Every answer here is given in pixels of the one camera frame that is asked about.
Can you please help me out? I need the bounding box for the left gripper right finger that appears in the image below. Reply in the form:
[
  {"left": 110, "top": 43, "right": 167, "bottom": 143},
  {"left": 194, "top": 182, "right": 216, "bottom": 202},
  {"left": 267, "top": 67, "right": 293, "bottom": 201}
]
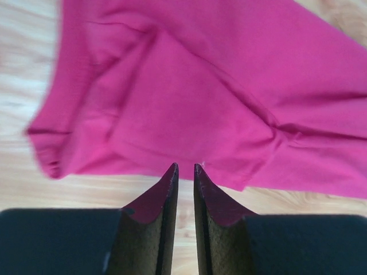
[{"left": 194, "top": 165, "right": 366, "bottom": 274}]

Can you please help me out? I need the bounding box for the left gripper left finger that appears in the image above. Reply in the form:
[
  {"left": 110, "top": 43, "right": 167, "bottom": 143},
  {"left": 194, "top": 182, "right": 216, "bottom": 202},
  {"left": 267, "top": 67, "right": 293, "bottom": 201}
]
[{"left": 1, "top": 164, "right": 178, "bottom": 274}]

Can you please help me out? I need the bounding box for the magenta t shirt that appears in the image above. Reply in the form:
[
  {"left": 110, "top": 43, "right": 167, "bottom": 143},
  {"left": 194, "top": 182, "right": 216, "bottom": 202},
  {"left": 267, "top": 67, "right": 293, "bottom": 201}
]
[{"left": 27, "top": 1, "right": 366, "bottom": 198}]

